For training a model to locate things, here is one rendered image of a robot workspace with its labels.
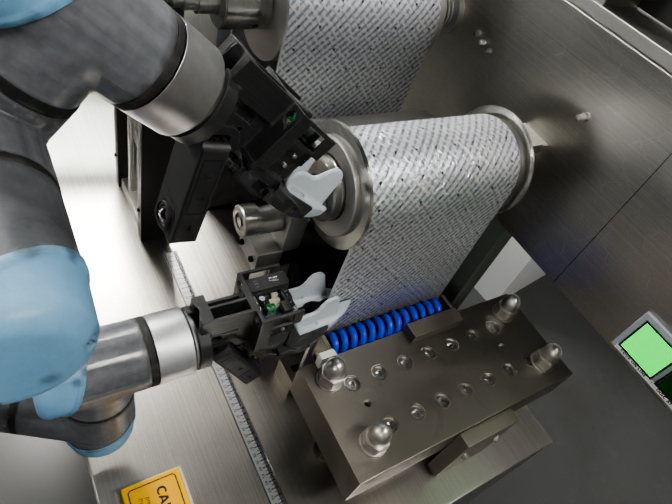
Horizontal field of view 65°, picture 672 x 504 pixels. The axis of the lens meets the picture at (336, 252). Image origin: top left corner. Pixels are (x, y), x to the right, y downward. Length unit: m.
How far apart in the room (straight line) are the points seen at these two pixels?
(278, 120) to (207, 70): 0.08
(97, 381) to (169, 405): 0.26
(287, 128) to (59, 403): 0.32
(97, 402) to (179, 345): 0.09
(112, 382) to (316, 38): 0.46
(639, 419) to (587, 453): 0.35
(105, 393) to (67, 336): 0.30
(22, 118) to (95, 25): 0.07
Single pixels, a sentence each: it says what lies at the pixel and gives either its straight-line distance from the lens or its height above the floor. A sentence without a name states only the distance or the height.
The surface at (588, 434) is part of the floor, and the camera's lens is 2.34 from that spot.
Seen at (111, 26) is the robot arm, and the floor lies 1.46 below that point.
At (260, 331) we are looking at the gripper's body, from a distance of 0.57.
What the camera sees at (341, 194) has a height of 1.27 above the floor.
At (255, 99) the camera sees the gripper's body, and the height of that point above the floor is 1.40.
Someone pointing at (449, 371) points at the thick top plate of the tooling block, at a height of 1.03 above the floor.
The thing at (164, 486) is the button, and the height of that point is 0.92.
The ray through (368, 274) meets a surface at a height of 1.15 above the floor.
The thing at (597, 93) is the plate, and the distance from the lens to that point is 0.75.
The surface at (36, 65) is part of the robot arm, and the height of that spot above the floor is 1.44.
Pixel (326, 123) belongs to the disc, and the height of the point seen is 1.30.
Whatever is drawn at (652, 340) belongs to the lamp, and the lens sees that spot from 0.76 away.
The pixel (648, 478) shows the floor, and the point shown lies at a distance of 2.43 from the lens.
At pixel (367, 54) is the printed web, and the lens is 0.76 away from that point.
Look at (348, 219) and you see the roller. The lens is 0.56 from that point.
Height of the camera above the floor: 1.62
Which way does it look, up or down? 45 degrees down
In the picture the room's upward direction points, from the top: 22 degrees clockwise
